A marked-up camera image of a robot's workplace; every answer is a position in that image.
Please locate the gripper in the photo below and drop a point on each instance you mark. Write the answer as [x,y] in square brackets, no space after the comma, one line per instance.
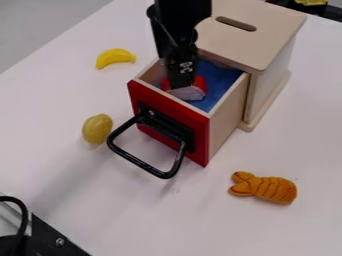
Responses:
[171,41]

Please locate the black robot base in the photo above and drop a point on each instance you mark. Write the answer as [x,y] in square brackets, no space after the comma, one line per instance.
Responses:
[31,236]

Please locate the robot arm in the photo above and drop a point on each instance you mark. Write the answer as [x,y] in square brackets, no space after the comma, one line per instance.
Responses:
[178,13]

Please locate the drawer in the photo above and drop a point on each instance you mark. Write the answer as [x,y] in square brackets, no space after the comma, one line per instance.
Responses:
[187,110]

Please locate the yellow toy banana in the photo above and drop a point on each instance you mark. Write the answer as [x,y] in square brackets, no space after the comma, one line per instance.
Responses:
[115,57]

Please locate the yellow toy potato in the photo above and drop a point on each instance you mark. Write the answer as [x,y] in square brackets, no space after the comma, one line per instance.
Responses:
[96,128]

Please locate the cabinet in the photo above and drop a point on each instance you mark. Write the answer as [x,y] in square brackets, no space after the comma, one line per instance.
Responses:
[249,43]

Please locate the orange toy shrimp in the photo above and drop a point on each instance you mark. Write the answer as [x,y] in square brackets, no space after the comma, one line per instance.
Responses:
[263,188]

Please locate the yellow toy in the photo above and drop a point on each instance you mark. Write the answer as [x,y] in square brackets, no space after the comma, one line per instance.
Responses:
[311,2]

